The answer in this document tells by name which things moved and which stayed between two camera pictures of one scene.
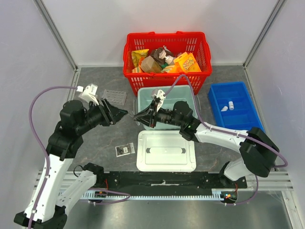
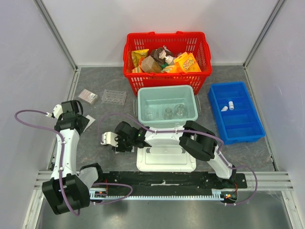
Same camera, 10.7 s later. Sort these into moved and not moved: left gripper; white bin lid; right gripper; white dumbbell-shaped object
Moved: right gripper; left gripper
Not moved: white dumbbell-shaped object; white bin lid
